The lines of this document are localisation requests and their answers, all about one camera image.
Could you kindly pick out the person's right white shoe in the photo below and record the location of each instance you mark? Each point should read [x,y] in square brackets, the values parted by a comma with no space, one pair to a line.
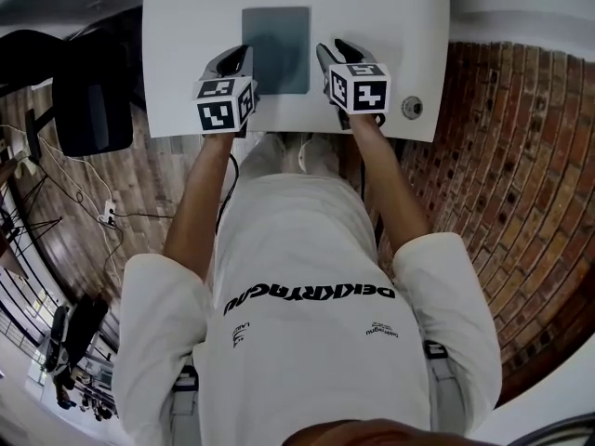
[321,153]

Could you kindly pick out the grey head camera mount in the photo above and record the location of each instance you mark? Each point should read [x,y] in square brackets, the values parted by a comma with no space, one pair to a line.
[558,430]

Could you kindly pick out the white power strip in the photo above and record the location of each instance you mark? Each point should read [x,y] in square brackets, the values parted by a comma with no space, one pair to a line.
[108,212]

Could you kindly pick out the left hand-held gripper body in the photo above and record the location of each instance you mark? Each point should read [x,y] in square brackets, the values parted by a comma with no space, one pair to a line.
[223,109]

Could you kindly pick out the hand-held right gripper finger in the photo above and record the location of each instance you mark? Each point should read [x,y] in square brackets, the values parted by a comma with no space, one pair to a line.
[324,58]
[355,56]

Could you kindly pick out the grey notebook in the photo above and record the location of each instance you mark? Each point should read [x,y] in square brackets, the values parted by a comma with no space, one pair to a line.
[279,49]

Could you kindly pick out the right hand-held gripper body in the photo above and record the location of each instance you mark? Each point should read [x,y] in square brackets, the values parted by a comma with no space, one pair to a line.
[367,91]

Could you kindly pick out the white desk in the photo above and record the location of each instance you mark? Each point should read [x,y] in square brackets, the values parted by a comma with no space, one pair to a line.
[186,26]

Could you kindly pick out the brown stool with black legs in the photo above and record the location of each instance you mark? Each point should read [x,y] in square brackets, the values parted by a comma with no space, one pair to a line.
[28,230]

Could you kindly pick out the black office chair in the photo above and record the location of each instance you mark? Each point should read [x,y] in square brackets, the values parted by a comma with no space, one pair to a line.
[88,109]

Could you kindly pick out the person's white shoe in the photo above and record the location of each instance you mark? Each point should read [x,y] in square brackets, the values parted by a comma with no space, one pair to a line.
[276,153]
[321,153]

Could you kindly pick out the white printed t-shirt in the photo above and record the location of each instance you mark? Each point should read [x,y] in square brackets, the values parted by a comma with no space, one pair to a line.
[307,342]

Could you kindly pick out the person's right forearm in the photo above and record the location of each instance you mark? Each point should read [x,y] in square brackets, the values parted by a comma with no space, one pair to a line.
[390,193]

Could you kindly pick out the person's chin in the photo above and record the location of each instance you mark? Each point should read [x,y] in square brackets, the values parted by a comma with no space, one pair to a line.
[372,435]

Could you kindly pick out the person's left white shoe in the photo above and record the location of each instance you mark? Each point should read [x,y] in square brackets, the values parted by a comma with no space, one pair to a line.
[276,153]

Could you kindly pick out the person's left forearm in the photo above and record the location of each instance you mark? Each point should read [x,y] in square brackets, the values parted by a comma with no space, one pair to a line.
[200,202]

